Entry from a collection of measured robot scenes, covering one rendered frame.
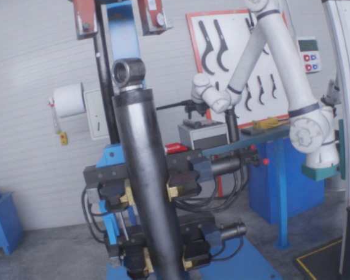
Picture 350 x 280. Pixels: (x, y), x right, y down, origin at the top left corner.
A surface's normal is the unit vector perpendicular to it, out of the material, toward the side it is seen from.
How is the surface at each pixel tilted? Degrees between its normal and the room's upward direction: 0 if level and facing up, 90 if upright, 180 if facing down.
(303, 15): 90
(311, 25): 90
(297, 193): 90
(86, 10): 90
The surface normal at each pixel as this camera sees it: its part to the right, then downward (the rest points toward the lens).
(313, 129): -0.58, 0.27
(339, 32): 0.07, 0.11
